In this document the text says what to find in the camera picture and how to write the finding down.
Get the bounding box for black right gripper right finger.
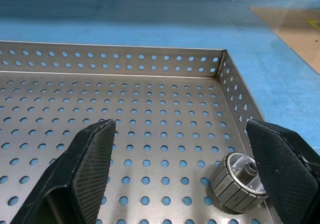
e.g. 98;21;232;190
245;118;320;224

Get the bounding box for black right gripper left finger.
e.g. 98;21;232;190
9;118;117;224

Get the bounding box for perforated steel tray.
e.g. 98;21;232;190
0;40;283;224

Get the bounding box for metal roller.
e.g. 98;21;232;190
210;152;270;214

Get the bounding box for brown cardboard sheet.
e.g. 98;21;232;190
248;5;320;74

